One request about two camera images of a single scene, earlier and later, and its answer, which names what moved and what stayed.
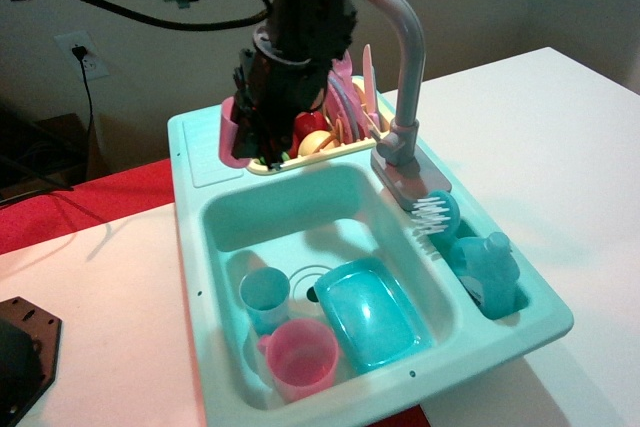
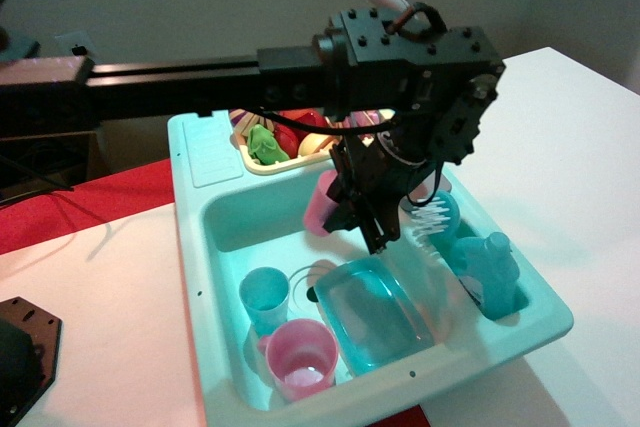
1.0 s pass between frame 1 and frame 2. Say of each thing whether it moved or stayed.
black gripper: moved
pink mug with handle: stayed
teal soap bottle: stayed
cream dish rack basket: stayed
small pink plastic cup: moved
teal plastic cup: stayed
